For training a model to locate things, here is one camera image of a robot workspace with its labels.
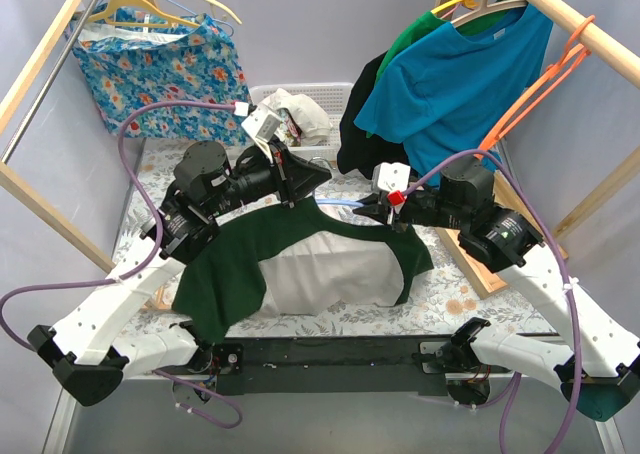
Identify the light blue hanger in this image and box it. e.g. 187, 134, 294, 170
307, 156, 369, 209

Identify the blue floral garment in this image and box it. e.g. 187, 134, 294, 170
72, 8, 250, 147

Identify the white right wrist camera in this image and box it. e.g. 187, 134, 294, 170
372, 162, 411, 206

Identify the floral patterned table mat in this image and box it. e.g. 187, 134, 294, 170
113, 139, 555, 338

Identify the black t-shirt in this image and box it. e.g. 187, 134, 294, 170
337, 52, 408, 180

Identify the yellow right hanger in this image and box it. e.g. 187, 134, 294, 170
431, 0, 480, 18

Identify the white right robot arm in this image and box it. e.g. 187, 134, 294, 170
354, 150, 639, 422

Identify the metal rod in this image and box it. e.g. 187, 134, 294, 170
1, 0, 99, 164

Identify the blue t-shirt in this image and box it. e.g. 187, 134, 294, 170
355, 5, 553, 175

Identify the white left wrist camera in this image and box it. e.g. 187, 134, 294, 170
234, 102, 282, 162

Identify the right wooden clothes rack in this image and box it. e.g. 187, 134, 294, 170
432, 0, 640, 230

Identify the white perforated plastic basket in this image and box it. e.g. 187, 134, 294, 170
250, 82, 353, 167

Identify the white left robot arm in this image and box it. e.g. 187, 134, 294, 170
27, 140, 291, 407

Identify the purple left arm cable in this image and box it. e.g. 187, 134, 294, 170
0, 99, 244, 429

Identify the white floral print t-shirt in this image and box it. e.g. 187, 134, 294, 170
260, 88, 333, 147

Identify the green and grey raglan shirt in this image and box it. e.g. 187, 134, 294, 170
171, 198, 433, 343

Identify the orange plastic hanger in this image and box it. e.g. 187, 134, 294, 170
479, 15, 596, 151

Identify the bright green t-shirt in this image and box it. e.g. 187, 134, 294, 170
375, 11, 505, 83

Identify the beige wooden hanger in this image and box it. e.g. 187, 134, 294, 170
451, 0, 528, 28

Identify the wooden clothes rack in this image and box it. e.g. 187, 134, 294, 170
432, 0, 640, 230
1, 0, 129, 293

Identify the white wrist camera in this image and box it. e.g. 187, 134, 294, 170
234, 102, 282, 162
372, 162, 411, 206

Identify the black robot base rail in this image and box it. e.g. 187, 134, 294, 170
203, 336, 497, 404

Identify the right wooden rack base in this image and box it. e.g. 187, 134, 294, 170
436, 171, 541, 299

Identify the left wooden clothes rack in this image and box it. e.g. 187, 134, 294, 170
1, 0, 129, 293

